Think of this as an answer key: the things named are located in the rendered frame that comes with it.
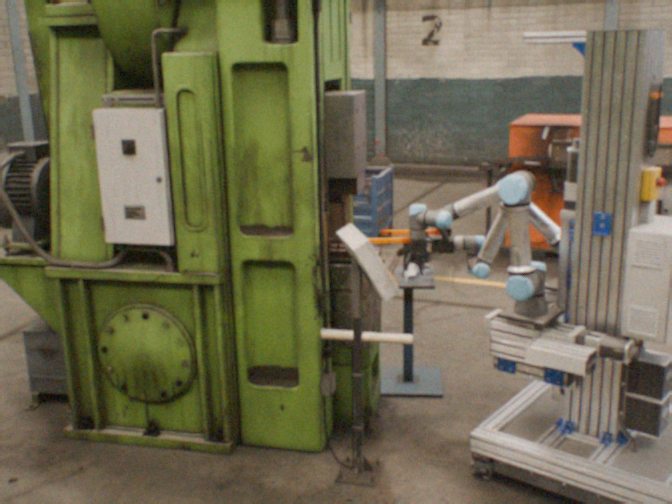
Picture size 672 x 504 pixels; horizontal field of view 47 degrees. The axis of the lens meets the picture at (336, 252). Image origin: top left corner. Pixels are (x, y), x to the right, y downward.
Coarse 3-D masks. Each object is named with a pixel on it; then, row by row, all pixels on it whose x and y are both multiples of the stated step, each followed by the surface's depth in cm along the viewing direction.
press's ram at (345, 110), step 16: (336, 96) 369; (352, 96) 367; (336, 112) 371; (352, 112) 369; (336, 128) 373; (352, 128) 371; (336, 144) 375; (352, 144) 373; (336, 160) 377; (352, 160) 375; (336, 176) 379; (352, 176) 377
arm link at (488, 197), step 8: (480, 192) 344; (488, 192) 340; (496, 192) 338; (464, 200) 348; (472, 200) 345; (480, 200) 343; (488, 200) 341; (496, 200) 340; (448, 208) 351; (456, 208) 350; (464, 208) 347; (472, 208) 346; (480, 208) 345; (456, 216) 351
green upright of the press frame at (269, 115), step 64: (256, 0) 341; (256, 64) 352; (320, 64) 360; (256, 128) 361; (256, 192) 368; (256, 256) 371; (320, 256) 372; (256, 320) 386; (320, 320) 377; (256, 384) 391; (320, 384) 382; (320, 448) 390
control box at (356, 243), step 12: (348, 228) 352; (348, 240) 338; (360, 240) 330; (360, 252) 326; (372, 252) 327; (360, 264) 336; (372, 264) 328; (372, 276) 330; (384, 276) 331; (384, 288) 332; (396, 288) 333; (384, 300) 335
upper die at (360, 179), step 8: (360, 176) 390; (328, 184) 386; (336, 184) 385; (344, 184) 384; (352, 184) 383; (360, 184) 391; (328, 192) 387; (336, 192) 386; (344, 192) 385; (352, 192) 384
